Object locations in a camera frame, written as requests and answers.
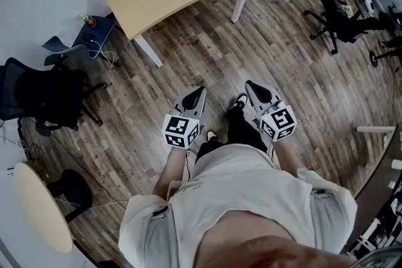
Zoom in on white charging cable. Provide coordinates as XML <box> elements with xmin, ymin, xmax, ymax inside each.
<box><xmin>83</xmin><ymin>37</ymin><xmax>117</xmax><ymax>68</ymax></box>

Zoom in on round wooden table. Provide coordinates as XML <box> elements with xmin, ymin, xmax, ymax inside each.
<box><xmin>12</xmin><ymin>162</ymin><xmax>73</xmax><ymax>254</ymax></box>

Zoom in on person's chin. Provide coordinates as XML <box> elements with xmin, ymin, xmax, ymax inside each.
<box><xmin>194</xmin><ymin>210</ymin><xmax>359</xmax><ymax>268</ymax></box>

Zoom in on person's white t-shirt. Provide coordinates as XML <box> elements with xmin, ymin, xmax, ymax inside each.
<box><xmin>118</xmin><ymin>143</ymin><xmax>359</xmax><ymax>268</ymax></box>

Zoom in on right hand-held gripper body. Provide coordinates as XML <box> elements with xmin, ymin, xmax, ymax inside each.
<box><xmin>244</xmin><ymin>80</ymin><xmax>298</xmax><ymax>142</ymax></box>

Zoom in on dark table with white legs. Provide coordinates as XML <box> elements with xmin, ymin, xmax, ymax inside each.
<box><xmin>353</xmin><ymin>124</ymin><xmax>402</xmax><ymax>261</ymax></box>

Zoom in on black round stool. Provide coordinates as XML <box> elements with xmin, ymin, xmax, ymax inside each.
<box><xmin>46</xmin><ymin>169</ymin><xmax>94</xmax><ymax>223</ymax></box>

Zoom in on person's right shoe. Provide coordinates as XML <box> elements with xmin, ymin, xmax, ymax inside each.
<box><xmin>234</xmin><ymin>92</ymin><xmax>249</xmax><ymax>110</ymax></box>

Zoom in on person's left forearm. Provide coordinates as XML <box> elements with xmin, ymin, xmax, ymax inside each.
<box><xmin>153</xmin><ymin>146</ymin><xmax>189</xmax><ymax>198</ymax></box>

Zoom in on person's right forearm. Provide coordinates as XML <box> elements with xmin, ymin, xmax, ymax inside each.
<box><xmin>273</xmin><ymin>134</ymin><xmax>307</xmax><ymax>180</ymax></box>

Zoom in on small clear drink bottle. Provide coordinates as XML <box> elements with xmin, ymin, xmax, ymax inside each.
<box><xmin>80</xmin><ymin>13</ymin><xmax>97</xmax><ymax>28</ymax></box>

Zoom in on black swivel office chair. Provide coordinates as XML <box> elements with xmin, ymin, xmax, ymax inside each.
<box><xmin>303</xmin><ymin>0</ymin><xmax>387</xmax><ymax>55</ymax></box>

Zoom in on blue padded chair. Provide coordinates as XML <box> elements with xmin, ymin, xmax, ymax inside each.
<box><xmin>42</xmin><ymin>15</ymin><xmax>120</xmax><ymax>68</ymax></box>

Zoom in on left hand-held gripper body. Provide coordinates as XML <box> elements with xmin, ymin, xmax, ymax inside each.
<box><xmin>161</xmin><ymin>86</ymin><xmax>207</xmax><ymax>151</ymax></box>

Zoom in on black mesh office chair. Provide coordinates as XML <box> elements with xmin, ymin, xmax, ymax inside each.
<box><xmin>0</xmin><ymin>56</ymin><xmax>109</xmax><ymax>137</ymax></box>

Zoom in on person's black trousers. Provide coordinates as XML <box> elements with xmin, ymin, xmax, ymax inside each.
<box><xmin>195</xmin><ymin>106</ymin><xmax>277</xmax><ymax>167</ymax></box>

